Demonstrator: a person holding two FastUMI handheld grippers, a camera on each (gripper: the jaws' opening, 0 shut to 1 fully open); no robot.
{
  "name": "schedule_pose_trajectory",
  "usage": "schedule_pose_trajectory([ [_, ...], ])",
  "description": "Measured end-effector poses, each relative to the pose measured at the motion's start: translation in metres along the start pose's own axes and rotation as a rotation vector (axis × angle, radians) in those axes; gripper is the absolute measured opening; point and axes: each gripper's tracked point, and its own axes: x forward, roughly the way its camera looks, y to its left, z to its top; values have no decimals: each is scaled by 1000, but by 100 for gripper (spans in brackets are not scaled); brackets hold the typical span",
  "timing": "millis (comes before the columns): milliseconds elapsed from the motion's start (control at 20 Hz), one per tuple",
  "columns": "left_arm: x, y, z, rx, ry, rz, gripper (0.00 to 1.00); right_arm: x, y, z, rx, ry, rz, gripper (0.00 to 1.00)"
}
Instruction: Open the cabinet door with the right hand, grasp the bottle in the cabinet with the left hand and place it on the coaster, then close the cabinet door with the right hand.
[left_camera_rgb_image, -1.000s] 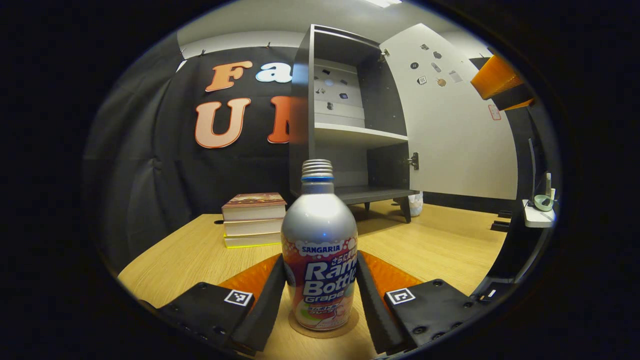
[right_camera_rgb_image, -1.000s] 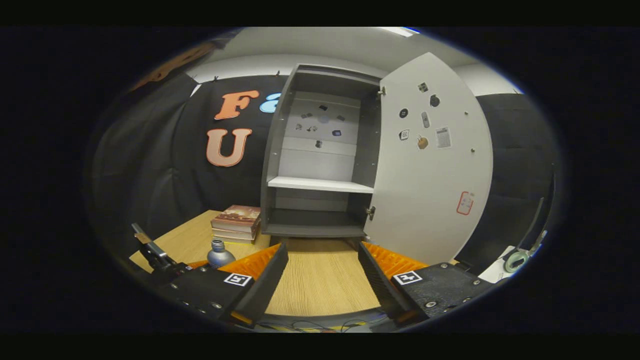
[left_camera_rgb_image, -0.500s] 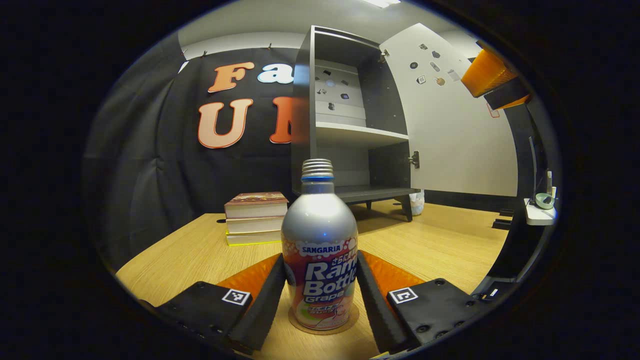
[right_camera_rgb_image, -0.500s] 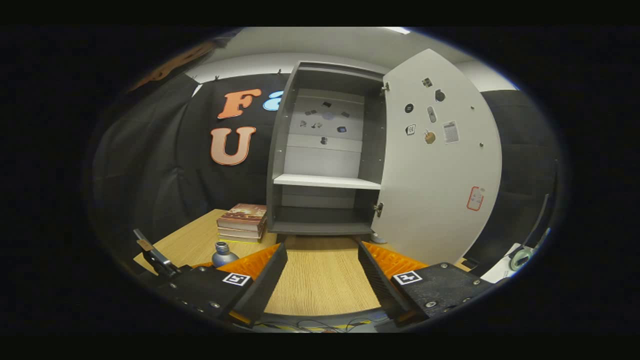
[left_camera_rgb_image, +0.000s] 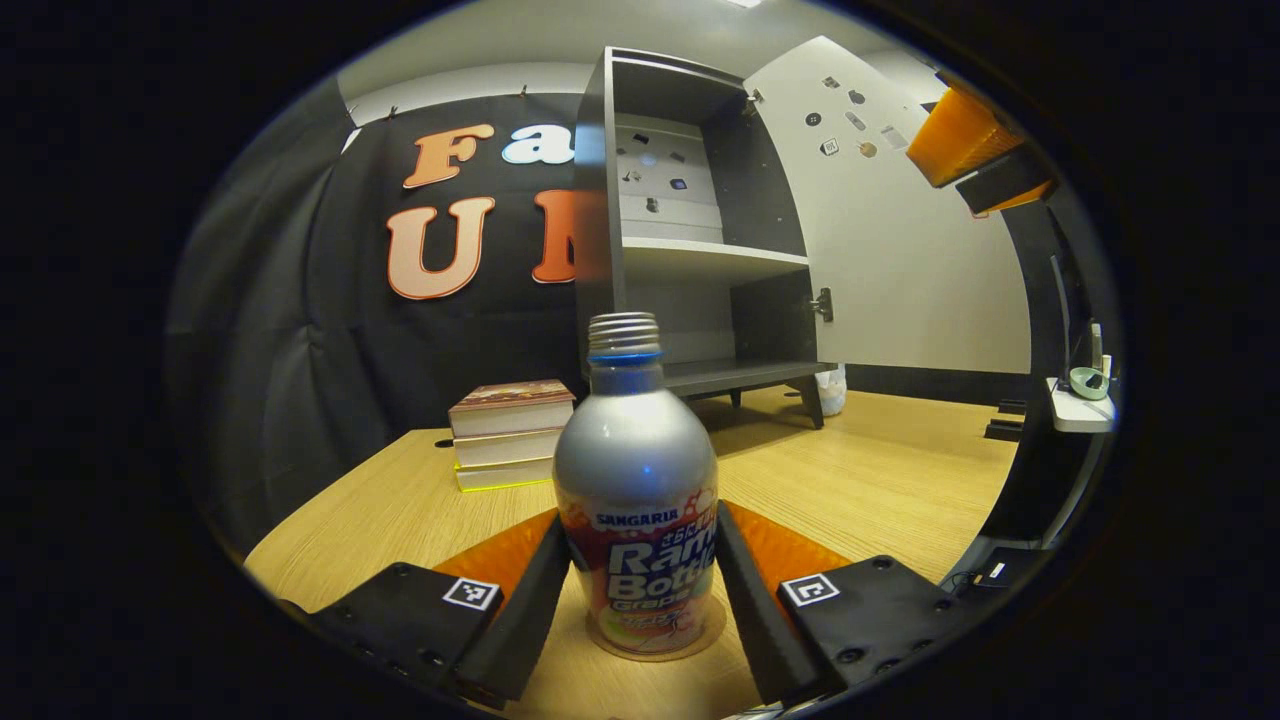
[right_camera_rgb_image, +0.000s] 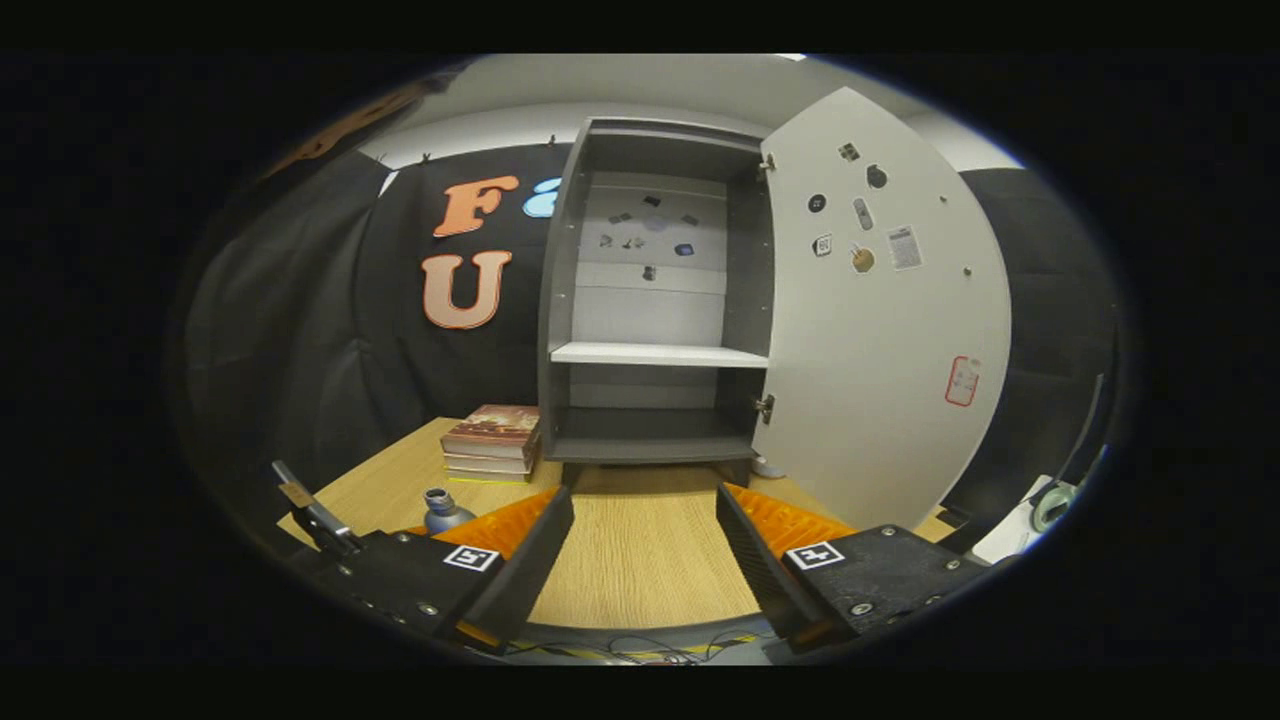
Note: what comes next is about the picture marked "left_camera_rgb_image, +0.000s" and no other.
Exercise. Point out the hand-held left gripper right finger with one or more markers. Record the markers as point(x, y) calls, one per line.
point(755, 620)

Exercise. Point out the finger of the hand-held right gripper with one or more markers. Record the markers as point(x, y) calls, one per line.
point(1030, 195)
point(955, 135)

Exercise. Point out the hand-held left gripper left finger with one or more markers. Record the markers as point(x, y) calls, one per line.
point(525, 620)

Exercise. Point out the white cabinet door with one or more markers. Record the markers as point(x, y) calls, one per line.
point(900, 270)

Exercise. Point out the silver bottle with pink label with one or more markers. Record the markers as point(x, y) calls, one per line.
point(635, 470)

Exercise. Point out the grey cabinet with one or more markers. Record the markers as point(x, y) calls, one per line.
point(770, 190)

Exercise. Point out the metal door hinge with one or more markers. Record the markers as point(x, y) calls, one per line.
point(823, 304)
point(752, 100)

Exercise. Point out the white cabinet shelf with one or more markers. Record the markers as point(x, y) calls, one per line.
point(700, 258)

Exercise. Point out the yellow edged book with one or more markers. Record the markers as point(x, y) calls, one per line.
point(500, 474)

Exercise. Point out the white paperback book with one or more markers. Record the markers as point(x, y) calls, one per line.
point(505, 448)

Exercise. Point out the small black block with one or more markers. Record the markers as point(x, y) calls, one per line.
point(1012, 407)
point(1004, 431)

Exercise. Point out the white side table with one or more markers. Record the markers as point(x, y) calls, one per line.
point(1080, 412)

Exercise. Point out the black backdrop cloth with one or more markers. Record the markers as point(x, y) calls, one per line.
point(300, 350)

